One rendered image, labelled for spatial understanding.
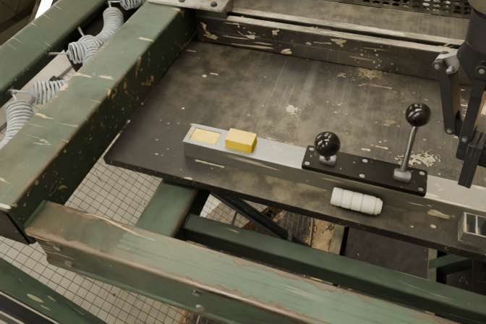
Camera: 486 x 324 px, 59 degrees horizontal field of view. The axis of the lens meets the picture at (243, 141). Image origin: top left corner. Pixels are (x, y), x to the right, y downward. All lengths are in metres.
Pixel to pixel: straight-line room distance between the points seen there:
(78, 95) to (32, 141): 0.12
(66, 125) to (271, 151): 0.36
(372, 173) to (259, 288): 0.27
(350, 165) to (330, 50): 0.36
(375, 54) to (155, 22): 0.49
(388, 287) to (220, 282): 0.28
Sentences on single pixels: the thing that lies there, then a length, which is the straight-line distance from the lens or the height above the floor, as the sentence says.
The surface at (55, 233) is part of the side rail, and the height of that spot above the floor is 1.77.
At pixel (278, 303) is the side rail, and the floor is 1.48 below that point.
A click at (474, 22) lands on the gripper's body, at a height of 1.56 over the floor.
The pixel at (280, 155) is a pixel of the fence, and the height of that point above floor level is 1.54.
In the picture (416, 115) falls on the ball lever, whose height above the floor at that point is 1.44.
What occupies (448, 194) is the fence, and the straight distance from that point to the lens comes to 0.75.
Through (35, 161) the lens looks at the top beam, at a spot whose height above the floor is 1.86.
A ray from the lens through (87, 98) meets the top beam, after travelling 0.83.
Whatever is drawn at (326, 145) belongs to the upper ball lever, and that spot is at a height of 1.53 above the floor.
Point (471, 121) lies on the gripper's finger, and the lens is 0.54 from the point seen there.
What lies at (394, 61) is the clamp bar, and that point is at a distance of 1.00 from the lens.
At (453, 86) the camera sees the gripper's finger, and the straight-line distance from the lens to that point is 0.53.
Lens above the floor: 1.76
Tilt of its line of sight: 12 degrees down
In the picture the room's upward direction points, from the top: 54 degrees counter-clockwise
